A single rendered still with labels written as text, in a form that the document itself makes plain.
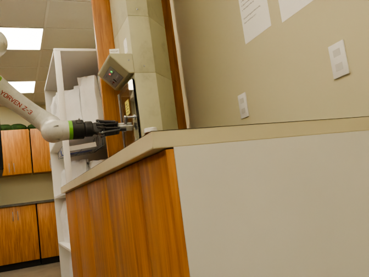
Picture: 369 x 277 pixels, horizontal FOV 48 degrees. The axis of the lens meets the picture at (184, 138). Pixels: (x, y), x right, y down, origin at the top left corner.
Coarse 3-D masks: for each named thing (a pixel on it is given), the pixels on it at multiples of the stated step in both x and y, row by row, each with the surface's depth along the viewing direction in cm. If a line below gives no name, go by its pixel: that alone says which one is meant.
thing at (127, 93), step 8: (128, 88) 213; (120, 96) 229; (128, 96) 214; (136, 104) 204; (136, 112) 203; (128, 120) 217; (136, 120) 204; (136, 128) 205; (128, 136) 219; (136, 136) 206; (128, 144) 221
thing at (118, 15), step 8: (112, 0) 235; (120, 0) 220; (128, 0) 211; (136, 0) 213; (144, 0) 214; (152, 0) 222; (160, 0) 233; (112, 8) 237; (120, 8) 221; (128, 8) 210; (136, 8) 212; (144, 8) 214; (152, 8) 220; (160, 8) 231; (112, 16) 238; (120, 16) 222; (152, 16) 218; (160, 16) 229; (112, 24) 239; (120, 24) 223; (160, 24) 227
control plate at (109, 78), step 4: (112, 68) 212; (108, 72) 219; (116, 72) 213; (104, 76) 227; (108, 76) 223; (112, 76) 220; (116, 76) 217; (120, 76) 214; (108, 80) 228; (112, 80) 225; (116, 80) 221; (120, 80) 218; (112, 84) 229; (116, 84) 225
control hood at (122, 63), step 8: (112, 56) 203; (120, 56) 204; (128, 56) 206; (104, 64) 214; (112, 64) 209; (120, 64) 204; (128, 64) 205; (104, 72) 222; (120, 72) 210; (128, 72) 205; (104, 80) 231; (120, 88) 231
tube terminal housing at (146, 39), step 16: (128, 16) 209; (144, 16) 213; (128, 32) 210; (144, 32) 211; (160, 32) 225; (128, 48) 212; (144, 48) 210; (160, 48) 221; (144, 64) 208; (160, 64) 217; (128, 80) 216; (144, 80) 207; (160, 80) 214; (144, 96) 205; (160, 96) 210; (144, 112) 204; (160, 112) 207; (144, 128) 202; (160, 128) 206; (176, 128) 222
